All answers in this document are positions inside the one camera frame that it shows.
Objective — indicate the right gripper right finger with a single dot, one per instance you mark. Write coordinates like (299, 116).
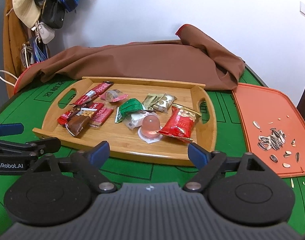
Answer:
(212, 167)

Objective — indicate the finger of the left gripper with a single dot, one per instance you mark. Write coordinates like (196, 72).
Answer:
(33, 148)
(11, 129)

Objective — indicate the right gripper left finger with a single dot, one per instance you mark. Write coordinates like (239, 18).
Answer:
(85, 167)

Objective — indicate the brown cake snack packet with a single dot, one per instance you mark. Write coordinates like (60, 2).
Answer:
(79, 121)

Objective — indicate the pink jelly cup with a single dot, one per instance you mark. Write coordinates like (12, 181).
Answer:
(149, 130)

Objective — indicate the long red snack stick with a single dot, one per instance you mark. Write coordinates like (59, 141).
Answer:
(94, 93)

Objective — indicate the red brown chocolate bar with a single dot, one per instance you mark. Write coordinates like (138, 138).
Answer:
(64, 118)

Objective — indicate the red peanut bag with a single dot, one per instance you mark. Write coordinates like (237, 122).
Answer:
(180, 124)

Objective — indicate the red biscuit packet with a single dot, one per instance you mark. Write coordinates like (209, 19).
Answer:
(101, 116)

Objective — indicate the white snack packet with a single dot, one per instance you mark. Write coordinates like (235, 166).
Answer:
(135, 119)

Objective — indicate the bamboo serving tray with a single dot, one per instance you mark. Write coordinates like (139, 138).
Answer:
(126, 143)

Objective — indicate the pile of sunflower seeds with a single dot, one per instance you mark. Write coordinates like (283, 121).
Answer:
(280, 144)

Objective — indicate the pink pastry packet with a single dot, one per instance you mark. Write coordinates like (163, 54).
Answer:
(113, 95)

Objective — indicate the orange plastic tray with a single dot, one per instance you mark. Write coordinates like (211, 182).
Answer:
(255, 101)

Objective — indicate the green snack packet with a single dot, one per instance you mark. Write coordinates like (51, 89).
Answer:
(130, 106)

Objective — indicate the gold nut packet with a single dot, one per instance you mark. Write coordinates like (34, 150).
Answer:
(158, 102)

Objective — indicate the orange brown coat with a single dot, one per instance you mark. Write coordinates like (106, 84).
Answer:
(15, 34)

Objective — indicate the brown cloth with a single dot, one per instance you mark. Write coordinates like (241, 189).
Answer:
(193, 57)

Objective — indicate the hanging bags and hats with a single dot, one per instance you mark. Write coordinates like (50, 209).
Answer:
(43, 18)

